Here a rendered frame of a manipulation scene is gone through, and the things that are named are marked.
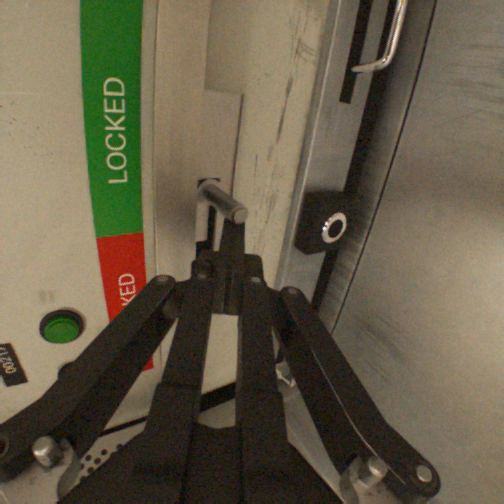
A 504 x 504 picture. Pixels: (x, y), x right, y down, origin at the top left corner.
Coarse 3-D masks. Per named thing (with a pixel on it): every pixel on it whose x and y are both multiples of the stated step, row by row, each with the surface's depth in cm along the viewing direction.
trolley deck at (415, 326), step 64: (448, 0) 19; (448, 64) 20; (448, 128) 21; (384, 192) 28; (448, 192) 22; (384, 256) 29; (448, 256) 23; (384, 320) 30; (448, 320) 24; (384, 384) 31; (448, 384) 24; (448, 448) 25
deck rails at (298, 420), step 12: (300, 396) 41; (288, 408) 39; (300, 408) 40; (288, 420) 38; (300, 420) 38; (300, 432) 36; (312, 432) 36; (300, 444) 35; (312, 444) 35; (312, 456) 33; (324, 456) 34; (324, 468) 32; (336, 480) 31; (336, 492) 30
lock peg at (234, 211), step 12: (204, 180) 22; (216, 180) 22; (204, 192) 22; (216, 192) 21; (204, 204) 23; (216, 204) 20; (228, 204) 19; (240, 204) 19; (228, 216) 19; (240, 216) 19
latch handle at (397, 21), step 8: (400, 0) 18; (400, 8) 18; (400, 16) 18; (392, 24) 19; (400, 24) 18; (392, 32) 19; (392, 40) 19; (392, 48) 19; (384, 56) 20; (392, 56) 20; (360, 64) 22; (368, 64) 21; (376, 64) 20; (384, 64) 20; (352, 72) 23; (360, 72) 22; (368, 72) 22
